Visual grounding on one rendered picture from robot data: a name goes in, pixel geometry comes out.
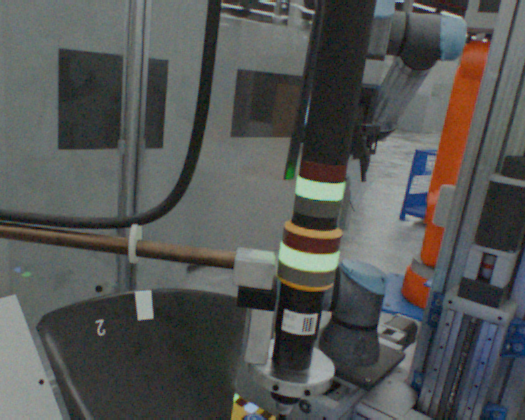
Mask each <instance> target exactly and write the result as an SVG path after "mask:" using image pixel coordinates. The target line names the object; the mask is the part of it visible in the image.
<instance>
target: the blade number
mask: <svg viewBox="0 0 525 420"><path fill-rule="evenodd" d="M89 324H90V329H91V333H92V338H93V342H94V343H96V342H100V341H104V340H109V339H112V336H111V330H110V324H109V318H108V314H106V315H102V316H97V317H93V318H90V319H89Z"/></svg>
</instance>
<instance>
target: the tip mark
mask: <svg viewBox="0 0 525 420"><path fill-rule="evenodd" d="M135 299H136V308H137V318H138V320H145V319H153V317H152V304H151V292H150V291H142V292H135Z"/></svg>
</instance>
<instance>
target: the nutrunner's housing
mask: <svg viewBox="0 0 525 420"><path fill-rule="evenodd" d="M325 293H326V290H324V291H318V292H309V291H302V290H297V289H294V288H291V287H288V286H286V285H284V284H283V283H282V282H281V285H280V291H279V298H278V305H277V311H276V318H275V324H274V333H275V337H274V344H273V350H272V357H271V359H272V361H273V362H274V363H275V364H276V365H277V366H279V367H281V368H283V369H286V370H290V371H303V370H306V369H308V368H309V367H310V365H311V359H312V354H313V348H314V343H315V341H316V340H317V337H318V331H319V326H320V320H321V315H322V309H323V304H324V298H325ZM270 396H271V398H272V399H273V400H274V401H276V402H278V403H279V404H282V405H294V404H297V403H298V402H299V401H300V398H295V397H288V396H283V395H279V394H276V393H273V392H271V391H270Z"/></svg>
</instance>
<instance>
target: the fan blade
mask: <svg viewBox="0 0 525 420"><path fill-rule="evenodd" d="M142 291H150V292H151V304H152V317H153V319H145V320H138V318H137V308H136V299H135V292H142ZM246 313H247V309H246V308H239V307H236V297H234V296H230V295H225V294H220V293H214V292H207V291H199V290H187V289H149V290H137V291H129V292H122V293H116V294H110V295H105V296H101V297H96V298H92V299H89V300H86V301H82V302H79V303H75V304H72V305H69V306H66V307H63V308H61V309H58V310H55V311H53V312H50V313H48V314H46V315H44V316H43V317H42V319H41V320H40V322H39V324H38V325H37V327H36V329H37V331H38V334H39V336H40V339H41V341H42V344H43V346H44V349H45V352H46V354H47V357H48V359H49V362H50V364H51V367H52V370H53V372H54V375H55V377H56V380H57V383H58V385H59V391H60V393H61V396H62V399H63V402H64V404H65V407H66V410H67V412H68V415H69V418H70V420H231V415H232V409H233V402H234V396H235V389H236V382H237V376H238V369H239V362H240V355H241V348H242V341H243V334H244V327H245V320H246ZM106 314H108V318H109V324H110V330H111V336H112V339H109V340H104V341H100V342H96V343H94V342H93V338H92V333H91V329H90V324H89V319H90V318H93V317H97V316H102V315H106Z"/></svg>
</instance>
